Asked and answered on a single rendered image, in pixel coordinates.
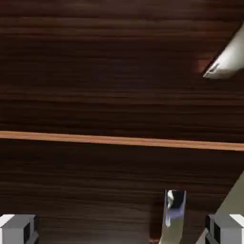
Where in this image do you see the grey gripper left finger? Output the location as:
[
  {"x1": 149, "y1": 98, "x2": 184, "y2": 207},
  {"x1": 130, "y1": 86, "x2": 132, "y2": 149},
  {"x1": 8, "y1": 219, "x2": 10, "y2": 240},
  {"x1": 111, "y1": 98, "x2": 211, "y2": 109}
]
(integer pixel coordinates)
[{"x1": 0, "y1": 213, "x2": 40, "y2": 244}]

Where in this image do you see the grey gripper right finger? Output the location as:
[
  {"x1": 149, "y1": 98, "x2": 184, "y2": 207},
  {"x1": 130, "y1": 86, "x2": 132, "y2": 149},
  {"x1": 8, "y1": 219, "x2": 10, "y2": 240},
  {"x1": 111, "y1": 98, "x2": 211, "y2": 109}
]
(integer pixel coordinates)
[{"x1": 205, "y1": 213, "x2": 244, "y2": 244}]

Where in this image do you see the dark wood cabinet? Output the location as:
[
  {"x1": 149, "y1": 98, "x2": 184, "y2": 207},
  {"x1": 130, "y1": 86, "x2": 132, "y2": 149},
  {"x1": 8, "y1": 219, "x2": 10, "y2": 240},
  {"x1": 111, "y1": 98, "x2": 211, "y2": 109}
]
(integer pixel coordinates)
[{"x1": 0, "y1": 0, "x2": 244, "y2": 244}]

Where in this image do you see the curved silver metal handle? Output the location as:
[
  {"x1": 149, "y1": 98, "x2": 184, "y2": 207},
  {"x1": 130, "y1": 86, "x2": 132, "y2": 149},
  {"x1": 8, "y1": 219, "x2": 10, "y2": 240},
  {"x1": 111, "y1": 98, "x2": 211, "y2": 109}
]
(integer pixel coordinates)
[
  {"x1": 159, "y1": 189, "x2": 187, "y2": 244},
  {"x1": 202, "y1": 22, "x2": 244, "y2": 79}
]

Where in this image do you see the dark wood cabinet door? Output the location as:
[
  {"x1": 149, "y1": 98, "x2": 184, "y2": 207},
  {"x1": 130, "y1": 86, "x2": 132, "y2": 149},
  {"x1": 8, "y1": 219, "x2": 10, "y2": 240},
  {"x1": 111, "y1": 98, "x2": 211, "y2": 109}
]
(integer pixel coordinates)
[
  {"x1": 0, "y1": 0, "x2": 244, "y2": 144},
  {"x1": 0, "y1": 138, "x2": 244, "y2": 244}
]

